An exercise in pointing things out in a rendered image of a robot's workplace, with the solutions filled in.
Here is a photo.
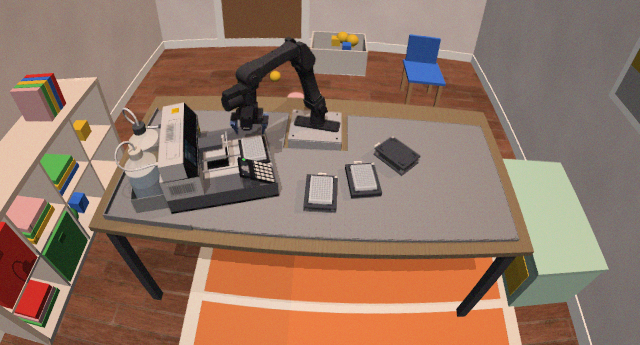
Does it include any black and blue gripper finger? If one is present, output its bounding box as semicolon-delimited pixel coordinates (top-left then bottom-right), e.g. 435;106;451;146
230;120;238;135
262;114;269;135

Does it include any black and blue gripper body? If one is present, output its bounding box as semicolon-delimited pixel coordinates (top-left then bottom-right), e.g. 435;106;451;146
230;103;268;124

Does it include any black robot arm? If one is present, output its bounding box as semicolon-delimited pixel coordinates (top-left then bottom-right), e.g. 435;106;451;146
221;37;340;132

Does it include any white plastic bottle with blue liquid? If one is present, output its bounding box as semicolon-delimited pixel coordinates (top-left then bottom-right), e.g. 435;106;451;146
124;145;164;199

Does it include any white bottle with black cap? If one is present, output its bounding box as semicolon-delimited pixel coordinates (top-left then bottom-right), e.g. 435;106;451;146
129;121;160;162

